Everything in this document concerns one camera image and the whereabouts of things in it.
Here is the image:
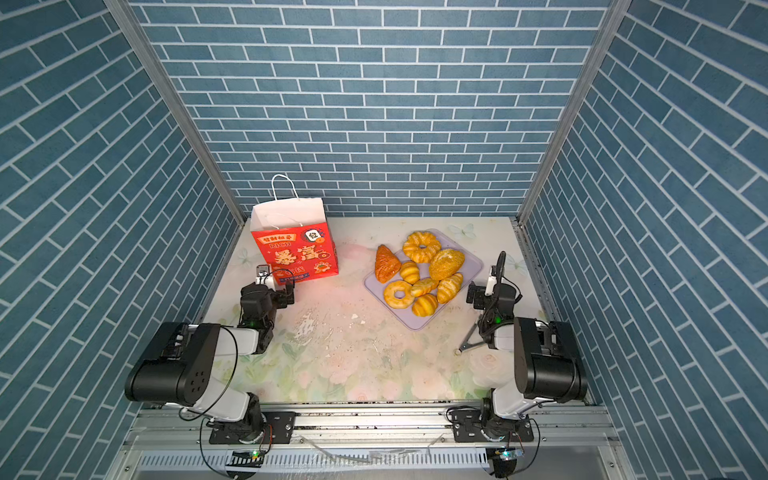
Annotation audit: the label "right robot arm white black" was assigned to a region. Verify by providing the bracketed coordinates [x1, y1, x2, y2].
[445, 279, 588, 443]

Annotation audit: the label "large ring-shaped fake bread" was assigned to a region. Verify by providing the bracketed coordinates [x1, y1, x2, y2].
[403, 231, 442, 264]

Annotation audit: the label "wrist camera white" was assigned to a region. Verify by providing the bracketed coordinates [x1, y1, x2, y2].
[484, 266, 498, 297]
[255, 264, 276, 290]

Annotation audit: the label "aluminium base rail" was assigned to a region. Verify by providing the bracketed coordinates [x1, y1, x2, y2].
[109, 401, 631, 479]

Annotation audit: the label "oval golden fake bread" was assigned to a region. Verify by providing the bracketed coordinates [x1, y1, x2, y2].
[429, 249, 465, 281]

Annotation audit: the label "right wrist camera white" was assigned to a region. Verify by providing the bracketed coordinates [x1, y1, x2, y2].
[484, 266, 498, 297]

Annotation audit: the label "red white paper bag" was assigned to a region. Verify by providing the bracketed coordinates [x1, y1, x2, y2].
[250, 174, 339, 285]

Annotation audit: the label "glazed fake donut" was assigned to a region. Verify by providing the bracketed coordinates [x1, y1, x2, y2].
[383, 280, 414, 309]

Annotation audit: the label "metal tongs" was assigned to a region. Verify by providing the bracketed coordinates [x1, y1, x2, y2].
[455, 324, 491, 355]

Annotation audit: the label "small twisted fake bread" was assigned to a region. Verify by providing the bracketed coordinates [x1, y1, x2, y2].
[410, 277, 439, 297]

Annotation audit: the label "lavender plastic tray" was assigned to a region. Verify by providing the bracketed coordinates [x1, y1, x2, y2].
[363, 230, 483, 331]

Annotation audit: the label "long striped fake bread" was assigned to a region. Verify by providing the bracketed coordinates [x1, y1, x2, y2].
[437, 273, 464, 304]

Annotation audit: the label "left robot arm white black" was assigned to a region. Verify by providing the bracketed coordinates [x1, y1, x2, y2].
[125, 280, 296, 448]

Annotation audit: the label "brown fake croissant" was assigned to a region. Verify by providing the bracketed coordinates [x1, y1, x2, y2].
[374, 245, 401, 284]

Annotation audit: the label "round striped fake bun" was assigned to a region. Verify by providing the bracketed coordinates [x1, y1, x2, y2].
[411, 293, 439, 317]

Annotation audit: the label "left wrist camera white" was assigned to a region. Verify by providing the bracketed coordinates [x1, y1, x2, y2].
[255, 264, 276, 290]

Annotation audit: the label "small striped fake bun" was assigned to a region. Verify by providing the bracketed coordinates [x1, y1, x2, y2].
[399, 261, 421, 285]

